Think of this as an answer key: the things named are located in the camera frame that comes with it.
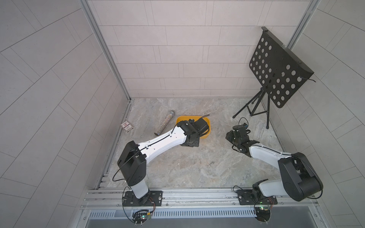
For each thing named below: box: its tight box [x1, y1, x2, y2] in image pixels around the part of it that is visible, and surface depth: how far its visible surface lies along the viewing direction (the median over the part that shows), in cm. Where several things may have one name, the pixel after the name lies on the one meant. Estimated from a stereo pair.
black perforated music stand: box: [232, 26, 317, 129], surface depth 78 cm
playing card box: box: [120, 121, 135, 133], surface depth 98 cm
